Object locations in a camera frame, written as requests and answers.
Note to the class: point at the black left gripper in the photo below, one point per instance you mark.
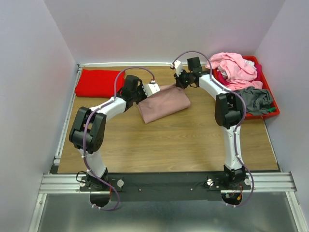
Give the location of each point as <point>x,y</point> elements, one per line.
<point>141,89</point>

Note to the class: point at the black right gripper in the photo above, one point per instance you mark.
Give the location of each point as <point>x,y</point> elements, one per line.
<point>178,81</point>

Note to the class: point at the dusty pink graphic t-shirt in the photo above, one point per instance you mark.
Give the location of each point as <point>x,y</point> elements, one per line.
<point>170,99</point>

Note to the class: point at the red t-shirt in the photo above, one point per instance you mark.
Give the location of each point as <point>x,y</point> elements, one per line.
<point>96,83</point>

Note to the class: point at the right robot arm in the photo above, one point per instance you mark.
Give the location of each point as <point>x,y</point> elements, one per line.
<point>229,115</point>

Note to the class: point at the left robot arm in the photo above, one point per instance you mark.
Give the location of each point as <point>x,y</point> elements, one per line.
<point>87,132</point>

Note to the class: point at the light pink t-shirt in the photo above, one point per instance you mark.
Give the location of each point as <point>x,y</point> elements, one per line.
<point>236,84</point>

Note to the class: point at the white printed t-shirt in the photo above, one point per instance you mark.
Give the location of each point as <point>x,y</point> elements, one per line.
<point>238,69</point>

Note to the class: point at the magenta t-shirt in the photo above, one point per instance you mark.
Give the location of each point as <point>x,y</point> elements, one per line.
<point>223,79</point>

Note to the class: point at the grey t-shirt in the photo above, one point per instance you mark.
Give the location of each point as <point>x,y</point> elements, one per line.
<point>257,100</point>

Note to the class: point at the red plastic bin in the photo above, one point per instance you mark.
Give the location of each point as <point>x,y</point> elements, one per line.
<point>265,86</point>

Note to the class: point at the green t-shirt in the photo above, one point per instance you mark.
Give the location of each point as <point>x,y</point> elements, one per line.
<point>271,110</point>

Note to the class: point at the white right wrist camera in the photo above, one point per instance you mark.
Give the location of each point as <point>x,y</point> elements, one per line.
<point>177,66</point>

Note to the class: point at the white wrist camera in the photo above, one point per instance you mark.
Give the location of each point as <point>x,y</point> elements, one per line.
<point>177,66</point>
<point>150,89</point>

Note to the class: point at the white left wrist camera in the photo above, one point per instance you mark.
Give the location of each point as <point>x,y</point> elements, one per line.
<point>150,89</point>

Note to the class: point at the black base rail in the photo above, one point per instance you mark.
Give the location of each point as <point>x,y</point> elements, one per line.
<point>156,187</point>

